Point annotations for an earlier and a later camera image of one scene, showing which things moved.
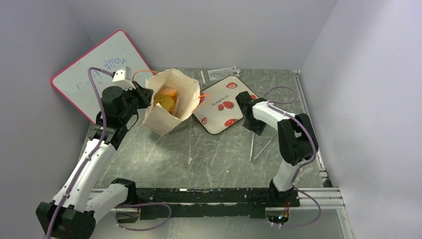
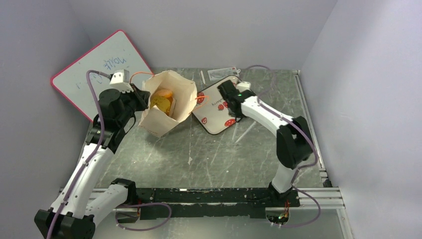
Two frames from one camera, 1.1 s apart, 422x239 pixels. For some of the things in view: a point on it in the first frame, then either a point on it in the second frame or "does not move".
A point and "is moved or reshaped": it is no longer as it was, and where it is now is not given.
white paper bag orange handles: x=157 y=118 is moved or reshaped
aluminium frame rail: x=326 y=196 does not move
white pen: x=202 y=76 does not move
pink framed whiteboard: x=115 y=53 does not move
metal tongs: x=251 y=159 to x=233 y=136
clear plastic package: x=219 y=74 does not move
